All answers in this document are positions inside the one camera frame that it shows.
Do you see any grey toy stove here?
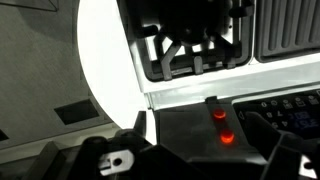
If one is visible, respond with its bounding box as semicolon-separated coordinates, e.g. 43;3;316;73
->
116;0;320;164

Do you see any orange button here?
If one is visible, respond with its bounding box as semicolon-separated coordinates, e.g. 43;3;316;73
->
212;108;228;121
219;129;236;145

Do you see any black burner grate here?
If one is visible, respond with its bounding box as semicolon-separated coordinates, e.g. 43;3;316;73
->
117;0;256;83

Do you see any black ribbed griddle plate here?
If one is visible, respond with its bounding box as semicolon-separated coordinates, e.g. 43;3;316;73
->
255;0;320;64

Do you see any black keypad display panel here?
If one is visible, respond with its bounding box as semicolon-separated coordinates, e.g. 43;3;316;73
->
233;89;320;141

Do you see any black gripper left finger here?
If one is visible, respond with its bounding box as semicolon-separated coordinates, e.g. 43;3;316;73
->
71;110;158;180

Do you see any orange button below panel edge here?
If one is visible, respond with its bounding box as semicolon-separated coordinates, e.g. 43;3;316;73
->
219;129;236;145

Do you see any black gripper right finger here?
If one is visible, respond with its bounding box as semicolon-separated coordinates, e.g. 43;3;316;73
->
245;111;320;180

